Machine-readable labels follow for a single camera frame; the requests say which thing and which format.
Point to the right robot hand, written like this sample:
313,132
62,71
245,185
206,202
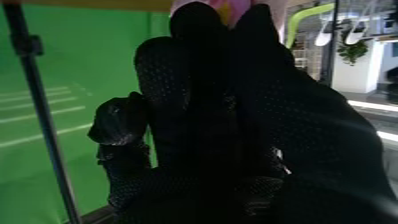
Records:
236,133

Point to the pink flower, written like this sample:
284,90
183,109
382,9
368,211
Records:
229,9

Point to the green plant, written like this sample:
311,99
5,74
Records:
352,50

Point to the black stand pole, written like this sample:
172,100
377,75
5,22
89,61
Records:
34,83

